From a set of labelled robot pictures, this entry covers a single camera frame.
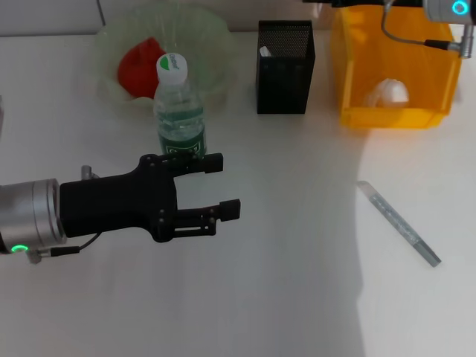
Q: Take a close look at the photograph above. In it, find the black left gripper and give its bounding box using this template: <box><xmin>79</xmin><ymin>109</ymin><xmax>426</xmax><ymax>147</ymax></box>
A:
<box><xmin>58</xmin><ymin>152</ymin><xmax>242</xmax><ymax>244</ymax></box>

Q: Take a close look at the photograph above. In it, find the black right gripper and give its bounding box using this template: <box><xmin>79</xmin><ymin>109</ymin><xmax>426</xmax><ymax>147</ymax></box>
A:
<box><xmin>303</xmin><ymin>0</ymin><xmax>425</xmax><ymax>8</ymax></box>

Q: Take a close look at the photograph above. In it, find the green label water bottle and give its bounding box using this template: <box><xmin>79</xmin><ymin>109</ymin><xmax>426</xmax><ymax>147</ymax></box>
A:
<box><xmin>152</xmin><ymin>53</ymin><xmax>208</xmax><ymax>161</ymax></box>

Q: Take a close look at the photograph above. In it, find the white paper ball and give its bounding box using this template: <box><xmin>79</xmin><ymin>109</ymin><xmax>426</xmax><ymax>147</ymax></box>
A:
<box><xmin>364</xmin><ymin>77</ymin><xmax>410</xmax><ymax>109</ymax></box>

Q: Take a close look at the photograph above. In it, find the red orange fruit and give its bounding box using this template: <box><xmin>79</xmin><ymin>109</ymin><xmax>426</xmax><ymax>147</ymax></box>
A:
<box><xmin>117</xmin><ymin>36</ymin><xmax>167</xmax><ymax>100</ymax></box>

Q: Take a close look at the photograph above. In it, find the grey silver pen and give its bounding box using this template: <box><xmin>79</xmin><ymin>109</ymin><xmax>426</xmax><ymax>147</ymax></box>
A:
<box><xmin>356</xmin><ymin>180</ymin><xmax>443</xmax><ymax>268</ymax></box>

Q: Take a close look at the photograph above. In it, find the black mesh pen holder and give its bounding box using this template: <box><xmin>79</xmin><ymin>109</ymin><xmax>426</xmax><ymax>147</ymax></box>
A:
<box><xmin>255</xmin><ymin>20</ymin><xmax>316</xmax><ymax>115</ymax></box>

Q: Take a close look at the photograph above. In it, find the green glass fruit plate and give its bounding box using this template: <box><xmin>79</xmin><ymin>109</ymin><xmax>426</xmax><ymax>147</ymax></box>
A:
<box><xmin>92</xmin><ymin>2</ymin><xmax>241</xmax><ymax>112</ymax></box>

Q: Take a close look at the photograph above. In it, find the yellow plastic bin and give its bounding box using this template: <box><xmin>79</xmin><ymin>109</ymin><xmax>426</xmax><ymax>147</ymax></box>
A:
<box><xmin>329</xmin><ymin>0</ymin><xmax>462</xmax><ymax>130</ymax></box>

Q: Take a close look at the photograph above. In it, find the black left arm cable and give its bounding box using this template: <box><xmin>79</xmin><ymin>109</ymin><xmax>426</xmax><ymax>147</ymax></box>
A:
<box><xmin>25</xmin><ymin>165</ymin><xmax>101</xmax><ymax>266</ymax></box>

